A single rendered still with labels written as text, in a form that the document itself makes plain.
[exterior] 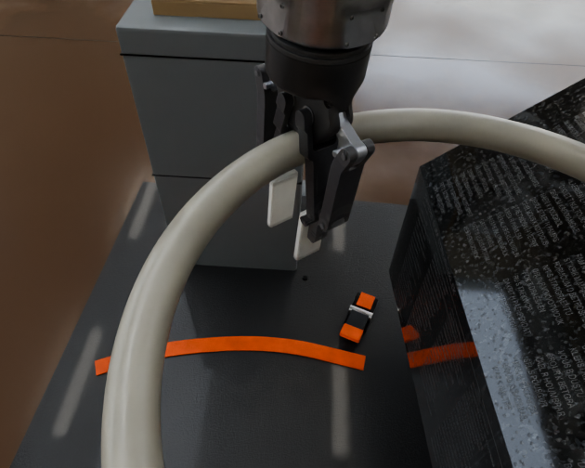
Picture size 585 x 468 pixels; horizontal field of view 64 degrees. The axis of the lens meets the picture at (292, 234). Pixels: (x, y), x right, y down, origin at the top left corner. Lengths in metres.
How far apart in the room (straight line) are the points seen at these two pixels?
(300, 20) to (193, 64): 0.79
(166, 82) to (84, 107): 1.31
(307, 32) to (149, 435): 0.24
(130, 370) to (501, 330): 0.54
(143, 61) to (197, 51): 0.12
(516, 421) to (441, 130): 0.38
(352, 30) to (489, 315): 0.51
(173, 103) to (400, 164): 1.11
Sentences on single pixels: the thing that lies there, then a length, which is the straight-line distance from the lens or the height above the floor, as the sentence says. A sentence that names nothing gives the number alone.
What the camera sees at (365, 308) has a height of 0.02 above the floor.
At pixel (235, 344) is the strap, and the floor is 0.02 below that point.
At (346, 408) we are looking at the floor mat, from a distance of 1.32.
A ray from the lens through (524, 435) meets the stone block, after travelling 0.66.
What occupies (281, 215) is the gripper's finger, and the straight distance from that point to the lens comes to 0.50.
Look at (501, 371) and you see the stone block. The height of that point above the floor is 0.67.
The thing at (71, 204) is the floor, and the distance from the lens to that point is 1.91.
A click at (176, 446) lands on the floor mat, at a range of 1.31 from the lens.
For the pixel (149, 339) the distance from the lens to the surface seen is 0.29.
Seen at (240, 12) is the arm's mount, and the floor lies 0.81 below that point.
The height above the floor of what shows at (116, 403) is 1.00.
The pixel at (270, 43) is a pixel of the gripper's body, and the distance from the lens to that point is 0.34.
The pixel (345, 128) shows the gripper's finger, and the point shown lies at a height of 1.04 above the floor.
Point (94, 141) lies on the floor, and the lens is 2.18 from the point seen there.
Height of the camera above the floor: 1.24
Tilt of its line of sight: 49 degrees down
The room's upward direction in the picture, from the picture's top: 2 degrees clockwise
